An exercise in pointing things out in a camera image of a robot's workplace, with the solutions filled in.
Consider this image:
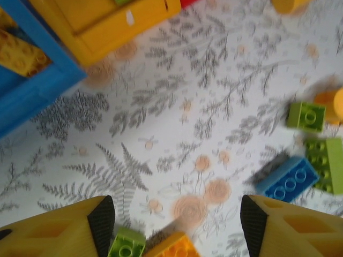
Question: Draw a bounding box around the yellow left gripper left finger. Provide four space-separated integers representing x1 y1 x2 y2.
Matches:
0 194 116 257

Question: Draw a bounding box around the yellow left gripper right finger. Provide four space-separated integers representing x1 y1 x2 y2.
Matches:
240 194 343 257

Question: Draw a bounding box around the blue lego brick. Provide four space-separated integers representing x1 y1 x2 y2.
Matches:
256 156 321 203

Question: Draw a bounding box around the green long lego brick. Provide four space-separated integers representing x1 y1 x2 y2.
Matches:
304 138 343 195

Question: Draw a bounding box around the green square lego brick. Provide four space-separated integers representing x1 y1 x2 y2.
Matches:
285 101 327 134

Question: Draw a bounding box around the orange lego brick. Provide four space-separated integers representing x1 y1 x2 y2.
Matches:
143 231 201 257
313 90 337 125

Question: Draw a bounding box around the yellow round lego piece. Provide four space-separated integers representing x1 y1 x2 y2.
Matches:
332 87 343 126

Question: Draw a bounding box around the blue plastic container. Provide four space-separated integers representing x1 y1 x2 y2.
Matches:
0 0 88 140

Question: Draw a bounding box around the floral white tablecloth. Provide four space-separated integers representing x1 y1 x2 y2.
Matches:
0 0 343 257

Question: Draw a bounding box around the yellow lego brick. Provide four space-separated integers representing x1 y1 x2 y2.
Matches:
0 28 53 78

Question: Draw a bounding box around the yellow plastic container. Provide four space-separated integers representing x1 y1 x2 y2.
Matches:
28 0 182 67

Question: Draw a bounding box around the red plastic container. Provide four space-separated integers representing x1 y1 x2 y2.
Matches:
180 0 200 9

